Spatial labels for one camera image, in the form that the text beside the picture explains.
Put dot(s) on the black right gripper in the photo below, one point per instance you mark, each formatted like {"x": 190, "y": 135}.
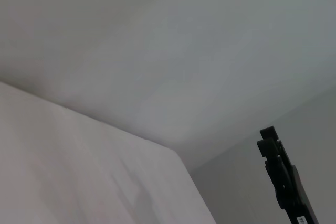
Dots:
{"x": 302, "y": 197}

